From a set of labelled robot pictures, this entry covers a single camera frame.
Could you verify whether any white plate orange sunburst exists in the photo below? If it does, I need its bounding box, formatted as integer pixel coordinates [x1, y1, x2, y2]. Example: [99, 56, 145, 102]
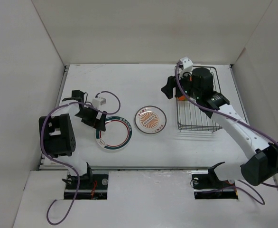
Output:
[134, 105, 167, 134]

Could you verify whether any white plate teal rim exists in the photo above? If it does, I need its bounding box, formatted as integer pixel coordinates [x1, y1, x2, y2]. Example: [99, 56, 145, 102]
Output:
[95, 116, 133, 151]

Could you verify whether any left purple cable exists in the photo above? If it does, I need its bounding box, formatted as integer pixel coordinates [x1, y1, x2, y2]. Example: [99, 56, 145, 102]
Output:
[39, 91, 121, 225]

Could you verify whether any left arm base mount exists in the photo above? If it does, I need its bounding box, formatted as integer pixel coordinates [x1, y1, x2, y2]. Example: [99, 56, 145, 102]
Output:
[62, 173, 109, 200]

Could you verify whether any dark wire dish rack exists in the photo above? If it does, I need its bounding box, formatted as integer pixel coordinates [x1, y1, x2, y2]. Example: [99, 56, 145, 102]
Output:
[175, 66, 222, 133]

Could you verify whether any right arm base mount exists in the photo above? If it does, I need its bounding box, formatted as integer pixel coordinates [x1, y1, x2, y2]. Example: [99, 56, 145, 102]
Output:
[190, 171, 238, 200]

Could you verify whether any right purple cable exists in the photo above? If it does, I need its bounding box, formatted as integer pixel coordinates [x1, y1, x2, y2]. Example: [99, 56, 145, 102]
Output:
[174, 62, 278, 205]

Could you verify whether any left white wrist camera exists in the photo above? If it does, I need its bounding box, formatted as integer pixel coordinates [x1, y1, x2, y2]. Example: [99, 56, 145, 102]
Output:
[91, 96, 106, 110]

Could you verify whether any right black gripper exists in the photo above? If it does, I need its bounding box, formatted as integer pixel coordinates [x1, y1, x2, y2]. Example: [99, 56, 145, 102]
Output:
[161, 68, 201, 100]

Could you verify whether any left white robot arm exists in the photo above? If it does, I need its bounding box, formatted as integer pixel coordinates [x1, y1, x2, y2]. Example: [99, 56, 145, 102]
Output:
[39, 90, 107, 189]

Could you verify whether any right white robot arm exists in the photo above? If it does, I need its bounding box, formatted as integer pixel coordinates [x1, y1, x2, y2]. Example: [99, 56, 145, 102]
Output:
[161, 66, 278, 187]

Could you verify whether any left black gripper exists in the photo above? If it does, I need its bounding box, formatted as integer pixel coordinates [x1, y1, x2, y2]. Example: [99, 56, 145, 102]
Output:
[75, 104, 106, 132]

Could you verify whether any purple cable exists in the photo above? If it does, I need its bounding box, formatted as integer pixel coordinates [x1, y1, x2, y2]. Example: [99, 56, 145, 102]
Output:
[174, 62, 278, 205]
[39, 91, 121, 225]

